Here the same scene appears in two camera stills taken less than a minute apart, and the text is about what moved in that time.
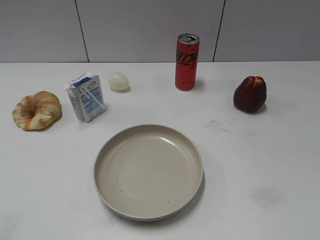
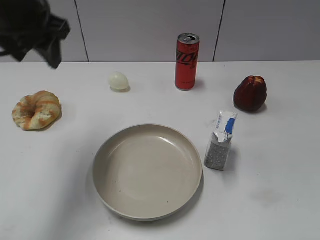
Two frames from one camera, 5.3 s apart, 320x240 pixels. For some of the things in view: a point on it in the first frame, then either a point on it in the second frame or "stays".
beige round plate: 147,172 stays
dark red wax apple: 250,94 stays
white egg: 118,82 stays
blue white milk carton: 86,97 -> 218,150
